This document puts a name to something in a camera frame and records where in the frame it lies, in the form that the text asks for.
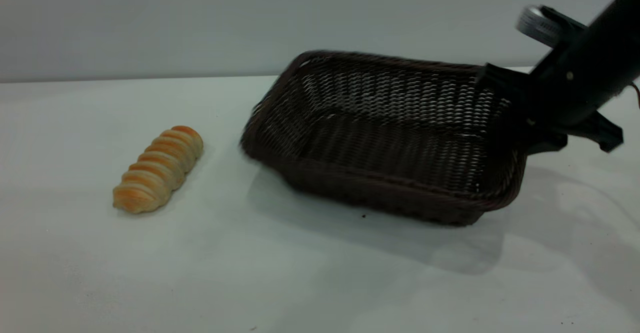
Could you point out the striped golden bread roll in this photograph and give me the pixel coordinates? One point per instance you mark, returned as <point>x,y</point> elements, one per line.
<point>157,170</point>

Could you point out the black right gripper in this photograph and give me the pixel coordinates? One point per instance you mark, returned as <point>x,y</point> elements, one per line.
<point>565,98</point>

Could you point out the black wicker basket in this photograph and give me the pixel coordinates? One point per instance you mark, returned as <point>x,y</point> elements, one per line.
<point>380,188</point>

